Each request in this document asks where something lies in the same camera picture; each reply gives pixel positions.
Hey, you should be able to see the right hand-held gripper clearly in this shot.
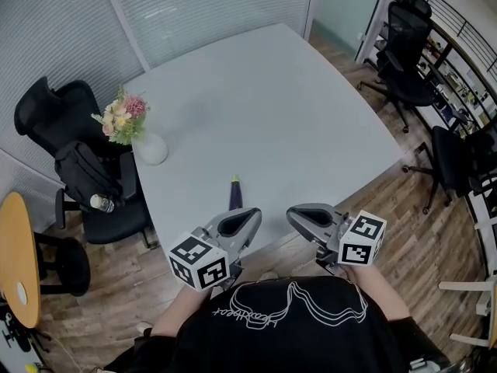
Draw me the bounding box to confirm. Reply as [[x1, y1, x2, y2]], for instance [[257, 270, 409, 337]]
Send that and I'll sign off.
[[286, 202, 388, 276]]

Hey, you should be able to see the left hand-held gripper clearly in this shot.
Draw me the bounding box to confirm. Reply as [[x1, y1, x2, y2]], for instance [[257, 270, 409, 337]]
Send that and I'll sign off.
[[168, 207, 263, 299]]

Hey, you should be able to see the purple eggplant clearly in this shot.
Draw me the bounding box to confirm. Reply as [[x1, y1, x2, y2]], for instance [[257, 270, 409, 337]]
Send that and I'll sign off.
[[228, 173, 245, 211]]

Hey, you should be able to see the person's left forearm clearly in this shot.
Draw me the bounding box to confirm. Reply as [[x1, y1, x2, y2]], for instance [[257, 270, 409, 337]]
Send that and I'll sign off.
[[148, 284, 219, 340]]

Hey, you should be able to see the person's right forearm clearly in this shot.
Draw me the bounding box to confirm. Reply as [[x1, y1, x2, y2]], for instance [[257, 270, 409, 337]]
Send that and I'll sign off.
[[344, 263, 413, 322]]

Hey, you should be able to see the white square table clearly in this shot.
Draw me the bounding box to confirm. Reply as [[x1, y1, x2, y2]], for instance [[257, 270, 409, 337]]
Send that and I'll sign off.
[[117, 22, 407, 260]]

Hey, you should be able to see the person's black printed t-shirt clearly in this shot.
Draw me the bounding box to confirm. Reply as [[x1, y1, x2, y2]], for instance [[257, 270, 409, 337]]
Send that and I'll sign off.
[[103, 275, 452, 373]]

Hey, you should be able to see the clear water bottle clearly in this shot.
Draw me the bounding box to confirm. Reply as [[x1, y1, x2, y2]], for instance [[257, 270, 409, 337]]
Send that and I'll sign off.
[[89, 193, 116, 214]]

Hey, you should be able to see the black mesh office chair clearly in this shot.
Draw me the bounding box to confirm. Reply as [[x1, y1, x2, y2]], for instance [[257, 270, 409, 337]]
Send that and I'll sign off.
[[13, 76, 161, 250], [401, 113, 497, 215], [358, 0, 440, 134]]

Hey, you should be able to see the pink and yellow flower bouquet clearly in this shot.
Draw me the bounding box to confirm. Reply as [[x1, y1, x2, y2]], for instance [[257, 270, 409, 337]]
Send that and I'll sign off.
[[90, 85, 151, 146]]

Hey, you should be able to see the black backpack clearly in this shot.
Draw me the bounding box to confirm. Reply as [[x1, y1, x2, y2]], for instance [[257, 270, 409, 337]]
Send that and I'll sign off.
[[54, 140, 126, 214]]

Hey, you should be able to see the black shelf rack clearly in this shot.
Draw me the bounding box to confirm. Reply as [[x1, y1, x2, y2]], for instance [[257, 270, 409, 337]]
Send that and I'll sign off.
[[411, 13, 497, 153]]

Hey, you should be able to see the frosted glass door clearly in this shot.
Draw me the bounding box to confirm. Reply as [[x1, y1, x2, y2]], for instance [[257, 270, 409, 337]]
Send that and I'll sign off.
[[310, 0, 390, 61]]

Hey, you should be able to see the round wooden table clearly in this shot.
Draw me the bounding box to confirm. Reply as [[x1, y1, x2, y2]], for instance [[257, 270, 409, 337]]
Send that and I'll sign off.
[[0, 191, 92, 330]]

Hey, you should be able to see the black metal railing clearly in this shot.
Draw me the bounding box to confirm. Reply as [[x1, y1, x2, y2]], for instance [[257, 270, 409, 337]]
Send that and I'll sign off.
[[399, 0, 497, 78]]

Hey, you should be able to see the black equipment pile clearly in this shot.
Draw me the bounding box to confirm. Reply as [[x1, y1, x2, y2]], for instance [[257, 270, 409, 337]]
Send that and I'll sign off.
[[0, 312, 52, 373]]

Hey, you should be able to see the white wooden frame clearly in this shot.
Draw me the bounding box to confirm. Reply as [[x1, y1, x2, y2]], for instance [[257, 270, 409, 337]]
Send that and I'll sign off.
[[438, 214, 497, 350]]

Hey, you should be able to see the white cable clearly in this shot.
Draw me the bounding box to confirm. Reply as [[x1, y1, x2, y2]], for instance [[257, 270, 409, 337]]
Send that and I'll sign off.
[[49, 331, 81, 367]]

